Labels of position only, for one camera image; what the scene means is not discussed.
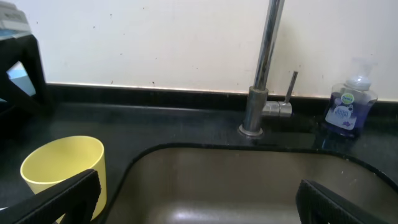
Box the steel sink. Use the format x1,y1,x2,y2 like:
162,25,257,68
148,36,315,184
104,142,398,224

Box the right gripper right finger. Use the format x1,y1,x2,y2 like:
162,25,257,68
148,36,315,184
295,179,391,224

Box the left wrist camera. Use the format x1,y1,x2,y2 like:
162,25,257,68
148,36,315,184
0,0,32,40

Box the steel tap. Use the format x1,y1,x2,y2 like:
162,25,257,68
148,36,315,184
238,0,299,138

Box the blue soap bottle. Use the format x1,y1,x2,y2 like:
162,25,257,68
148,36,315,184
323,57,379,139

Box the yellow cup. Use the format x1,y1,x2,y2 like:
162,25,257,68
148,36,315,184
19,135,108,224

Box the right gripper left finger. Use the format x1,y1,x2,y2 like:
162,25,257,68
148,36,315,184
0,169,102,224

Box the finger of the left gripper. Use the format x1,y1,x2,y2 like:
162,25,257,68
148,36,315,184
0,33,53,116

